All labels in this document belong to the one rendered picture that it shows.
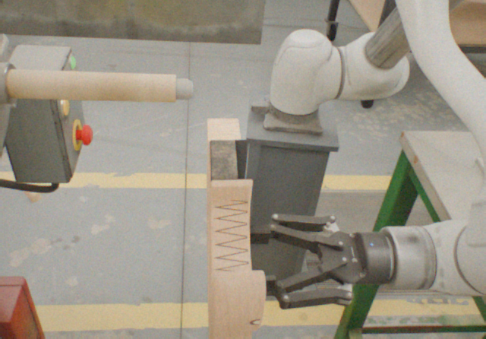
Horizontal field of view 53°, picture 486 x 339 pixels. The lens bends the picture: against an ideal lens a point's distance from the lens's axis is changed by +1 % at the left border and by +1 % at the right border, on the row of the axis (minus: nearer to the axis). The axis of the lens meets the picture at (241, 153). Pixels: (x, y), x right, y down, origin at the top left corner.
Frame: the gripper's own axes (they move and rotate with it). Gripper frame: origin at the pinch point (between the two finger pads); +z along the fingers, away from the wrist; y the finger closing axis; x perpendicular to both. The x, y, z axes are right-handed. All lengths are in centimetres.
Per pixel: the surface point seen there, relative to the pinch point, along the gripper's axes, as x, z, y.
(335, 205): -117, -57, 92
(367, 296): -67, -43, 25
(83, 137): -6.6, 27.7, 29.6
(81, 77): 25.3, 19.5, 8.7
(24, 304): -46, 45, 15
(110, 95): 23.9, 16.4, 7.5
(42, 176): -9.9, 34.5, 22.8
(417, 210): -117, -95, 89
